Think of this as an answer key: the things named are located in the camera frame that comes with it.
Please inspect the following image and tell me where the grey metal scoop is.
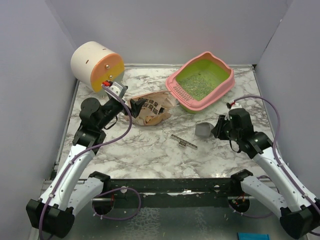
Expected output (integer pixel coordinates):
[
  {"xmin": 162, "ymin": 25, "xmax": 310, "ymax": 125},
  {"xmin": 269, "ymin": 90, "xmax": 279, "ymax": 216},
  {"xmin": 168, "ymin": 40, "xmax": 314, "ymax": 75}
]
[{"xmin": 195, "ymin": 122, "xmax": 214, "ymax": 138}]

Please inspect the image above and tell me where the beige cat litter bag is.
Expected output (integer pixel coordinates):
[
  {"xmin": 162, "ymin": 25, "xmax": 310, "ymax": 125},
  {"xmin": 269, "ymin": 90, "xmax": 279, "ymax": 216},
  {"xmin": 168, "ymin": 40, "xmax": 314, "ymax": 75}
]
[{"xmin": 127, "ymin": 91, "xmax": 178, "ymax": 126}]

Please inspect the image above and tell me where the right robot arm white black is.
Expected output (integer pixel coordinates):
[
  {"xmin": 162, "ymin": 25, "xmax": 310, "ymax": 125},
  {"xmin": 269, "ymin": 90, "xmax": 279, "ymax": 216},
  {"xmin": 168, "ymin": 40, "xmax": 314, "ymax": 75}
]
[{"xmin": 211, "ymin": 108, "xmax": 320, "ymax": 240}]

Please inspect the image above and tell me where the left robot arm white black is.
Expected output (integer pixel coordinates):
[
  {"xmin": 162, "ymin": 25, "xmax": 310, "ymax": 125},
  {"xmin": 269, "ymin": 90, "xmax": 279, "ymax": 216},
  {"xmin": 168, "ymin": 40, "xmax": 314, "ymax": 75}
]
[{"xmin": 26, "ymin": 96, "xmax": 147, "ymax": 240}]

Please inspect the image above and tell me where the pink green litter box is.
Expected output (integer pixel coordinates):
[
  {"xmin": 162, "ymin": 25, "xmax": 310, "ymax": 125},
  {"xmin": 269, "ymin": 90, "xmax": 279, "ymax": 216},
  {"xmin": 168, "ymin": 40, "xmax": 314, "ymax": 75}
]
[{"xmin": 165, "ymin": 51, "xmax": 235, "ymax": 114}]

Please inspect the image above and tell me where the green cat litter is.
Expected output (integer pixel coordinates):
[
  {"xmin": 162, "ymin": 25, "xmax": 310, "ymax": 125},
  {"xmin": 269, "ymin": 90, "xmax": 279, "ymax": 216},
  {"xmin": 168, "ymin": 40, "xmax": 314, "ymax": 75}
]
[{"xmin": 176, "ymin": 71, "xmax": 228, "ymax": 101}]

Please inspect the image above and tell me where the cream orange cylinder container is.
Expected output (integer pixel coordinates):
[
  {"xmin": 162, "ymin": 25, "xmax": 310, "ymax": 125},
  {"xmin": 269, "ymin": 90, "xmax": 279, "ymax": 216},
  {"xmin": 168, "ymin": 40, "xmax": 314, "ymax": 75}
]
[{"xmin": 70, "ymin": 41, "xmax": 125, "ymax": 94}]

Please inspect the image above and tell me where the blue object at bottom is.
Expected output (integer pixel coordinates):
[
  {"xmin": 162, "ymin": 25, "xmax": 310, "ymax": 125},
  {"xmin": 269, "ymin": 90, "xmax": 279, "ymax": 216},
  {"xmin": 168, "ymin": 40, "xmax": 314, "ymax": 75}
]
[{"xmin": 237, "ymin": 232, "xmax": 270, "ymax": 240}]

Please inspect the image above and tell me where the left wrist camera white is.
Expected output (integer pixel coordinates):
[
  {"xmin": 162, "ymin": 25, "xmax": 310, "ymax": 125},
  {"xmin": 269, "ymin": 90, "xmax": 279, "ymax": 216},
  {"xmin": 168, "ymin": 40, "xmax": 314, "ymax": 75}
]
[{"xmin": 101, "ymin": 80, "xmax": 128, "ymax": 100}]

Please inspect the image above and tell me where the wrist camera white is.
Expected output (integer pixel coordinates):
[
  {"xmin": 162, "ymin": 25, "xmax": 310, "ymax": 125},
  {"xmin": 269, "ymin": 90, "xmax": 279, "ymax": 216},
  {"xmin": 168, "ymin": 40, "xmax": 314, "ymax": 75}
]
[
  {"xmin": 101, "ymin": 80, "xmax": 128, "ymax": 100},
  {"xmin": 224, "ymin": 102, "xmax": 242, "ymax": 120}
]

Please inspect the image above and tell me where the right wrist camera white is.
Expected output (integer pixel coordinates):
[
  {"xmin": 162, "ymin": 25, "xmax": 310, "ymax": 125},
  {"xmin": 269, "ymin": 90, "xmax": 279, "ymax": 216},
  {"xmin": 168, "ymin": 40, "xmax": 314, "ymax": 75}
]
[{"xmin": 224, "ymin": 102, "xmax": 242, "ymax": 120}]

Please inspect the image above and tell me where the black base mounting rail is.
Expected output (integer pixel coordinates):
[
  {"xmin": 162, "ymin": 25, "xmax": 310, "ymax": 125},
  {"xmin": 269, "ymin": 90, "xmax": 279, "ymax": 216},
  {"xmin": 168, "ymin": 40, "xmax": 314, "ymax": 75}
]
[{"xmin": 81, "ymin": 168, "xmax": 261, "ymax": 209}]

